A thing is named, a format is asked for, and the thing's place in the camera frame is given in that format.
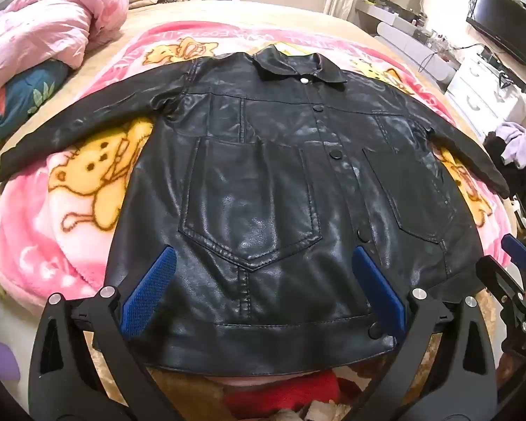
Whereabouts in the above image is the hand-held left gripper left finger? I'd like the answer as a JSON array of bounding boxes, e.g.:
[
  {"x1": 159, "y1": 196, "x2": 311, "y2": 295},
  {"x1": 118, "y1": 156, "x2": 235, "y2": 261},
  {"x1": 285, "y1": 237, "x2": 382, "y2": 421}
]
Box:
[{"x1": 28, "y1": 245, "x2": 189, "y2": 421}]

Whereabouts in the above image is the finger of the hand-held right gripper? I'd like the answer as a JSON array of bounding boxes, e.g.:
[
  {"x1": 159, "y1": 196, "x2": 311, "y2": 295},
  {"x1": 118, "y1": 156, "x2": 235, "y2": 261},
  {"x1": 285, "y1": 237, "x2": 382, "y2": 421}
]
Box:
[
  {"x1": 476, "y1": 255, "x2": 526, "y2": 314},
  {"x1": 501, "y1": 234, "x2": 526, "y2": 273}
]

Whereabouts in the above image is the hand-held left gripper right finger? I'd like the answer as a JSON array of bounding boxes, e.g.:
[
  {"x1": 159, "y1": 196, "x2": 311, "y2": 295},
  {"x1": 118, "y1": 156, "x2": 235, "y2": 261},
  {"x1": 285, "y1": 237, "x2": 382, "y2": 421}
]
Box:
[{"x1": 351, "y1": 246, "x2": 498, "y2": 421}]

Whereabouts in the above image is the black leather jacket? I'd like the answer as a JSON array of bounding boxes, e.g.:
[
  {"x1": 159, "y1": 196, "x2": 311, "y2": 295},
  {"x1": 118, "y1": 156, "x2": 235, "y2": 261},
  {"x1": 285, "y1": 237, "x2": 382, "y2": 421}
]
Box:
[{"x1": 0, "y1": 46, "x2": 511, "y2": 378}]

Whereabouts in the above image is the pink printed blanket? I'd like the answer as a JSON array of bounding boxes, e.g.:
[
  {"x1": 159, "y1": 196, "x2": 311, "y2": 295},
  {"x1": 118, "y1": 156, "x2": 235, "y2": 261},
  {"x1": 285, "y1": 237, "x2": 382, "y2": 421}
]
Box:
[{"x1": 0, "y1": 26, "x2": 515, "y2": 316}]

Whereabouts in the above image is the lilac cloth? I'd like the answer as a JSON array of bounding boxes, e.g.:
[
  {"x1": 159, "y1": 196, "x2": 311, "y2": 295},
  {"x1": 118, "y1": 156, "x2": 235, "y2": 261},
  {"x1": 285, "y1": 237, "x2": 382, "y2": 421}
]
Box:
[{"x1": 495, "y1": 122, "x2": 526, "y2": 169}]

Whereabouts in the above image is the red garment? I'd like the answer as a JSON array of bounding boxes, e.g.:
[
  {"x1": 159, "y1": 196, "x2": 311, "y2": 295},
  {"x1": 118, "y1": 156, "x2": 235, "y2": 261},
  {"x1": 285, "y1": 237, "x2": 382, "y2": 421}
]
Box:
[{"x1": 221, "y1": 370, "x2": 349, "y2": 421}]

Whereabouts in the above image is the white dresser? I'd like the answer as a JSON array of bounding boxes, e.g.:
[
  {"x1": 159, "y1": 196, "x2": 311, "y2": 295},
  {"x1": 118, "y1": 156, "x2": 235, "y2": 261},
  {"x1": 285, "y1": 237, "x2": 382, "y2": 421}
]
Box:
[{"x1": 445, "y1": 55, "x2": 526, "y2": 141}]

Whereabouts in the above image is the lilac soft item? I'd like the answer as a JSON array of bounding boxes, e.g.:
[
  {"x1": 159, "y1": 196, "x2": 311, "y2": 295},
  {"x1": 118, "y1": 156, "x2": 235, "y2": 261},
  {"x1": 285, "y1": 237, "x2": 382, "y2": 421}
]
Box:
[{"x1": 0, "y1": 338, "x2": 20, "y2": 382}]

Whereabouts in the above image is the black television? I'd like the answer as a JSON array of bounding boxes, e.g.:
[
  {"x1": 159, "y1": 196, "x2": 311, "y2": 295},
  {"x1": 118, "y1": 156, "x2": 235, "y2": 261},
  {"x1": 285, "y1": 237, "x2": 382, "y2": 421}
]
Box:
[{"x1": 466, "y1": 0, "x2": 526, "y2": 70}]

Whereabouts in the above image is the blue floral duvet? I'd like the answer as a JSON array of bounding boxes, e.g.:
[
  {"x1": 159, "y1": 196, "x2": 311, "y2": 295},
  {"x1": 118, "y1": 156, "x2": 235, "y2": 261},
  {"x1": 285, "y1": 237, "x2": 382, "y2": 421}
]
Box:
[{"x1": 0, "y1": 59, "x2": 71, "y2": 159}]

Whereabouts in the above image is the grey vanity desk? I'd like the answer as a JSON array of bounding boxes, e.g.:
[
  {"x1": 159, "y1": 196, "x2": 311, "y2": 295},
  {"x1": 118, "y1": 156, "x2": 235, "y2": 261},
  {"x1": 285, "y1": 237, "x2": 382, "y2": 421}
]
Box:
[{"x1": 355, "y1": 0, "x2": 461, "y2": 84}]

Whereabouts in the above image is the pink quilt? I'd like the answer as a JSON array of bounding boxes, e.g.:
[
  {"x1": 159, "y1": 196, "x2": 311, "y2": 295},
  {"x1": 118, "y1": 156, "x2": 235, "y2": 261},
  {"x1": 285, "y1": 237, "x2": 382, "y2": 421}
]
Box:
[{"x1": 0, "y1": 0, "x2": 130, "y2": 106}]

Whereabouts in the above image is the clutter on vanity desk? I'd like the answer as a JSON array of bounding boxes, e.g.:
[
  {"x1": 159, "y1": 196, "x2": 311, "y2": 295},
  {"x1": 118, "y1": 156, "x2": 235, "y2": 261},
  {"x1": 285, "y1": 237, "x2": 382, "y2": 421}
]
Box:
[{"x1": 366, "y1": 0, "x2": 426, "y2": 27}]

